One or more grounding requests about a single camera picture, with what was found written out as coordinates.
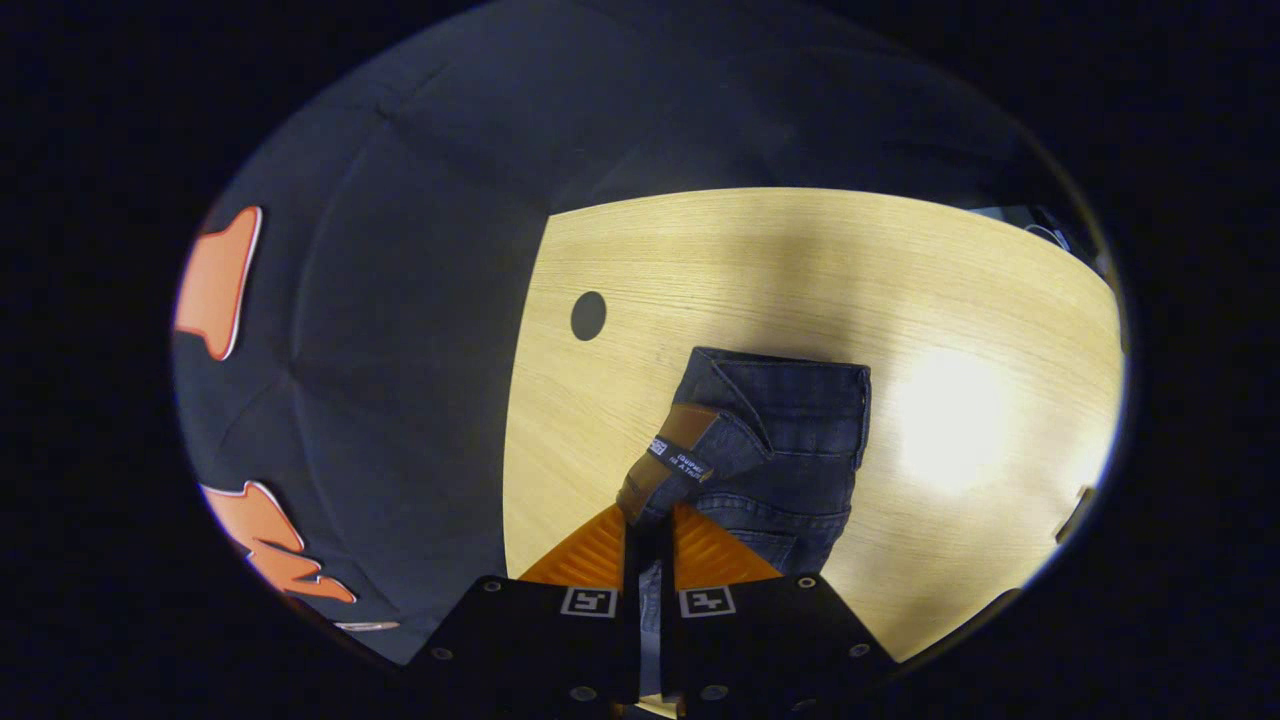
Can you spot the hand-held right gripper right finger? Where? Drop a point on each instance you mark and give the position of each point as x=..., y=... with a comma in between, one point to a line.
x=668, y=640

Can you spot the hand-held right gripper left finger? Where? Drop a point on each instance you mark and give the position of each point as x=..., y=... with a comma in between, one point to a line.
x=630, y=600

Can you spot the dark denim jeans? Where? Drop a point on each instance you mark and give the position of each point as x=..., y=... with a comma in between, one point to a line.
x=790, y=440

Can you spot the black backdrop cloth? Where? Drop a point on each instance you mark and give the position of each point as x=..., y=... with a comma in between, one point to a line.
x=400, y=350

